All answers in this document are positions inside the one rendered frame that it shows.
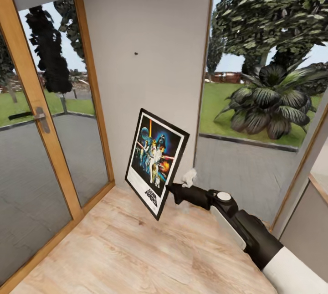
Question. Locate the poster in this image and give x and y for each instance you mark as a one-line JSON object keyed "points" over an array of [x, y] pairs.
{"points": [[156, 153]]}

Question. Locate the door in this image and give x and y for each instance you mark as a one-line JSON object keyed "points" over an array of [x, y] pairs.
{"points": [[55, 163]]}

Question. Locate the fixed window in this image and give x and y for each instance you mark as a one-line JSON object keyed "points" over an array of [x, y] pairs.
{"points": [[264, 99]]}

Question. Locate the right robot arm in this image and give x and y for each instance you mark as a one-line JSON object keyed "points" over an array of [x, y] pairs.
{"points": [[287, 273]]}

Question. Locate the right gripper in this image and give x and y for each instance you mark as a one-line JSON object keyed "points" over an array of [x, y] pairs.
{"points": [[183, 193]]}

